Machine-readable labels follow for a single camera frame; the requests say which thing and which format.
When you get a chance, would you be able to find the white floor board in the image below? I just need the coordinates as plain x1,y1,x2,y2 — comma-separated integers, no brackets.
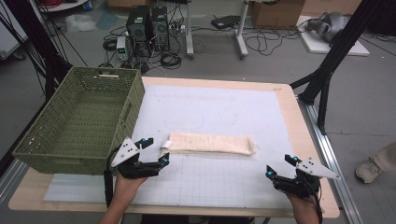
296,15,371,57

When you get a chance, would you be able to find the black flat box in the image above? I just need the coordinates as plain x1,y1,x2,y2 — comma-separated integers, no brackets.
210,15,241,31

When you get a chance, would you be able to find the grey rounded machine shell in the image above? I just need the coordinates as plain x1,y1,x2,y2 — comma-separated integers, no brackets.
304,11,352,44

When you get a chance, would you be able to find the beige towel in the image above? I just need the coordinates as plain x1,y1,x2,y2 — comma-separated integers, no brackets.
160,132,258,157

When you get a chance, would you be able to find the black computer tower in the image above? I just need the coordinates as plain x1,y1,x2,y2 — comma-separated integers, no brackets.
150,6,171,52
126,5,153,58

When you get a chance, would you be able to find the white grid mat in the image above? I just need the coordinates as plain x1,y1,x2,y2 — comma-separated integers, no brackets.
43,83,296,210

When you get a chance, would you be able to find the clear plastic bag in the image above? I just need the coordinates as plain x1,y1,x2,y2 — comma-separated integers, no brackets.
64,13,98,34

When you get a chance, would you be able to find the person's right hand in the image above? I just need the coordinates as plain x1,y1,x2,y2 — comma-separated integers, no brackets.
285,191,321,214

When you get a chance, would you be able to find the person's left hand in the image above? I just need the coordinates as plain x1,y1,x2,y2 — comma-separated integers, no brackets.
114,173,149,201

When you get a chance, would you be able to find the aluminium floor rail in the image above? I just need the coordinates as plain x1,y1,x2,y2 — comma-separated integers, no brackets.
298,98,364,224

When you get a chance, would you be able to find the green woven plastic basket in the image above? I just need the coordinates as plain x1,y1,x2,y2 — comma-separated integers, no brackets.
11,65,147,176

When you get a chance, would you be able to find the brown cardboard box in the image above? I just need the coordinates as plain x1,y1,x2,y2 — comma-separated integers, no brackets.
249,0,306,31

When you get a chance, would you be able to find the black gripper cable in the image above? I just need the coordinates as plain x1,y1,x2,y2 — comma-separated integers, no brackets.
104,146,123,209
313,191,324,224

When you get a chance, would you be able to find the white desk leg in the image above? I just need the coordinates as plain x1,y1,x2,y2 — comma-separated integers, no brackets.
234,0,249,60
185,0,195,61

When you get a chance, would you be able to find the white power strip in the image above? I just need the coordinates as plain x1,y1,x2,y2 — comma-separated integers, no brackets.
169,22,187,35

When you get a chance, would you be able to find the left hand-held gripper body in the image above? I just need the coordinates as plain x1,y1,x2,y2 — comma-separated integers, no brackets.
110,137,161,180

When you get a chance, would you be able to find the loose black floor cable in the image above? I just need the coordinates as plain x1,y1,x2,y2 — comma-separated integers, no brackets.
244,29,301,57

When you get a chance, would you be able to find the black metal stand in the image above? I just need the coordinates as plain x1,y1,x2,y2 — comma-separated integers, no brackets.
290,0,396,135
0,0,73,102

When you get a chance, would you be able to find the coiled black floor cable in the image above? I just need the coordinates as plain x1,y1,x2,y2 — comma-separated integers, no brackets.
160,51,183,70

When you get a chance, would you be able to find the grey bench power supply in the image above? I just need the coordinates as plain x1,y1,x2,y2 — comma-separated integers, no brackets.
116,35,131,62

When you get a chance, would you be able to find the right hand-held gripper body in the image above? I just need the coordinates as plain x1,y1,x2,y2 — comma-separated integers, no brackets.
273,157,342,199

